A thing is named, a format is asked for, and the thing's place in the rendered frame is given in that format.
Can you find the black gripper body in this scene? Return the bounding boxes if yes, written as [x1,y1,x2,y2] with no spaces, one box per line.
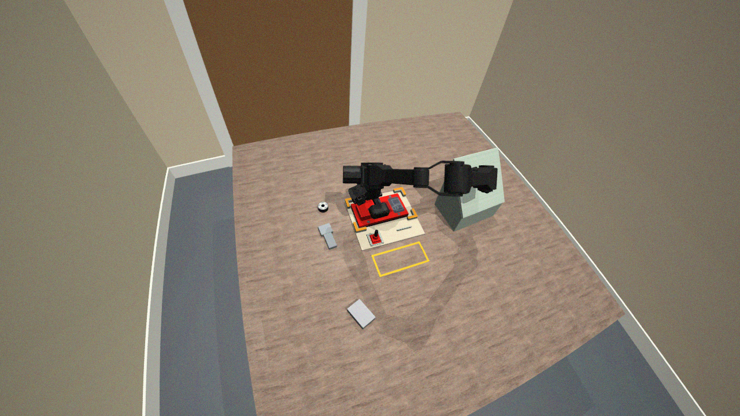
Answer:
[367,186,390,219]

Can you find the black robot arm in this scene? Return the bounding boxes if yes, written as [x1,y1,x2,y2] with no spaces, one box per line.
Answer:
[343,161,498,206]

